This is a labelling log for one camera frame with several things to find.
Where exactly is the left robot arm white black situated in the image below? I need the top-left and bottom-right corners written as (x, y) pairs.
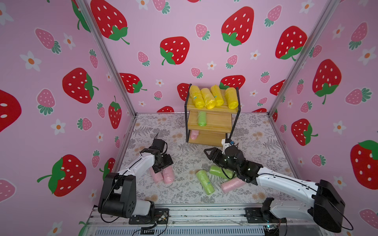
top-left (98, 138), bottom-right (173, 220)

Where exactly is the pink trash bag roll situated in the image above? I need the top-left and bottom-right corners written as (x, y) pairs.
top-left (149, 168), bottom-right (163, 183)
top-left (162, 166), bottom-right (175, 184)
top-left (220, 178), bottom-right (246, 193)
top-left (190, 130), bottom-right (199, 140)

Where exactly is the aluminium rail frame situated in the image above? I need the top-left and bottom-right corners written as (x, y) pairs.
top-left (82, 204), bottom-right (331, 236)

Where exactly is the yellow trash bag roll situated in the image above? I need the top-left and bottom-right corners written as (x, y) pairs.
top-left (189, 85), bottom-right (205, 109)
top-left (210, 85), bottom-right (224, 107)
top-left (201, 88), bottom-right (217, 110)
top-left (225, 88), bottom-right (239, 109)

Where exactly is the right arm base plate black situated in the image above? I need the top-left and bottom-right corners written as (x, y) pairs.
top-left (245, 207), bottom-right (287, 224)

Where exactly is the green trash bag roll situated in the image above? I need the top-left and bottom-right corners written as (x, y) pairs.
top-left (196, 170), bottom-right (215, 195)
top-left (209, 165), bottom-right (236, 180)
top-left (197, 111), bottom-right (207, 127)

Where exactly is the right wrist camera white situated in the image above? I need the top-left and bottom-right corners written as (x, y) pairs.
top-left (221, 138), bottom-right (235, 149)

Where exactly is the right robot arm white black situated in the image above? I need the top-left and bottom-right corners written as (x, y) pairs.
top-left (204, 146), bottom-right (346, 233)

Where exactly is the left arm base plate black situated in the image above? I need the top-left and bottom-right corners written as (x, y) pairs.
top-left (129, 208), bottom-right (169, 225)

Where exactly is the wooden shelf black metal frame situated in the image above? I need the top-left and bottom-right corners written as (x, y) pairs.
top-left (180, 84), bottom-right (241, 147)

